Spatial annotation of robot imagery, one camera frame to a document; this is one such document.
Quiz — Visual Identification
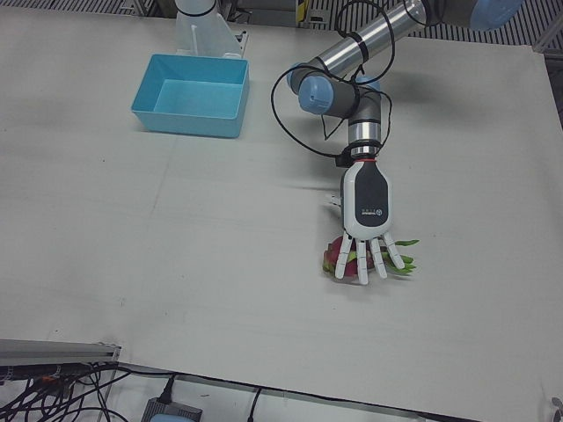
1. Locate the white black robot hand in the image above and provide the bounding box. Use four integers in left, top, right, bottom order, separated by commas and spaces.
324, 160, 406, 286

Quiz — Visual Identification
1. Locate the pink dragon fruit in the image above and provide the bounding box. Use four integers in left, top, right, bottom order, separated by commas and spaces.
322, 235, 420, 280

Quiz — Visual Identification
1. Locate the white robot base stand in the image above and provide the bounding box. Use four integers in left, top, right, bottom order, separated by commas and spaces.
174, 0, 250, 59

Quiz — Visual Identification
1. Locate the light blue plastic bin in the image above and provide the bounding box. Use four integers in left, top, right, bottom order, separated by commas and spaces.
130, 53, 251, 140

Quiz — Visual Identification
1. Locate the grey power adapter box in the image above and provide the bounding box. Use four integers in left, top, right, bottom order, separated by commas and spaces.
141, 397, 203, 422

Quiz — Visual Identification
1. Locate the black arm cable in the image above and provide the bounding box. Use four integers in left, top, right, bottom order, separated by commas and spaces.
269, 0, 436, 160

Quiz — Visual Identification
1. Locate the thin black floor cable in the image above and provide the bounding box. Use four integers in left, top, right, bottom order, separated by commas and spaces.
245, 387, 264, 422

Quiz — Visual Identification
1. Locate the black power plug cable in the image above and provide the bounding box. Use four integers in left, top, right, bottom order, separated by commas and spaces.
158, 373, 178, 404

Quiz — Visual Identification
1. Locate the aluminium extrusion rail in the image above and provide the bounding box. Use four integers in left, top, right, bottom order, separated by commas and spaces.
0, 338, 122, 366

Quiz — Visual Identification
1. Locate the tangled black cable bundle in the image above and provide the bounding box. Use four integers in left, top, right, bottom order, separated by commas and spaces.
0, 362, 177, 422

